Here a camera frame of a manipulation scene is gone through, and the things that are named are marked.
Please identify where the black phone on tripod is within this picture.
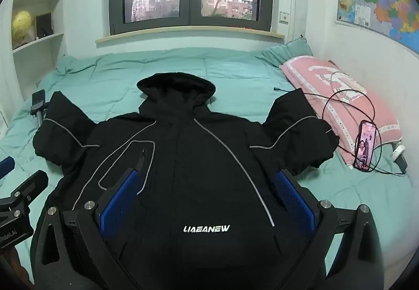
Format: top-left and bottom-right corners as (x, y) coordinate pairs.
(30, 89), (47, 128)

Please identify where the green quilted blanket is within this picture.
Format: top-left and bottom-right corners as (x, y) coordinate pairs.
(0, 48), (414, 290)

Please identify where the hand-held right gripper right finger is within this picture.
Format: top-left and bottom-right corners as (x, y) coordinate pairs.
(274, 169), (393, 290)

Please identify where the yellow plush toy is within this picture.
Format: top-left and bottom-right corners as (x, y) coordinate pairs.
(11, 10), (35, 48)

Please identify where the black box on shelf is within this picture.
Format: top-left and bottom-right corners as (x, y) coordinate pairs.
(35, 12), (53, 40)

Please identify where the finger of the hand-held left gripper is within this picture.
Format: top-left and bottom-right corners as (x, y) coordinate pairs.
(0, 156), (15, 180)
(0, 170), (49, 212)

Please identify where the black hooded jacket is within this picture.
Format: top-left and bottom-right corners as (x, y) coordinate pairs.
(33, 72), (339, 290)

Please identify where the white bookshelf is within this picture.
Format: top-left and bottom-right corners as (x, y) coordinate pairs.
(0, 0), (76, 104)

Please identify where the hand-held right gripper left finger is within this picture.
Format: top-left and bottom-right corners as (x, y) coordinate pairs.
(29, 168), (148, 290)

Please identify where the pink pillow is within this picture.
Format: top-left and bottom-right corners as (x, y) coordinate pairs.
(280, 56), (401, 170)

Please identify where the black charging cable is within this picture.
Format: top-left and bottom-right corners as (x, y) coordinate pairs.
(273, 86), (406, 176)

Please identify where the smartphone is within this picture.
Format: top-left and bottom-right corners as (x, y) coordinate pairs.
(353, 120), (377, 173)

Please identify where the green pillow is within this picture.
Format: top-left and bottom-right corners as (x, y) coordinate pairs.
(262, 37), (313, 66)

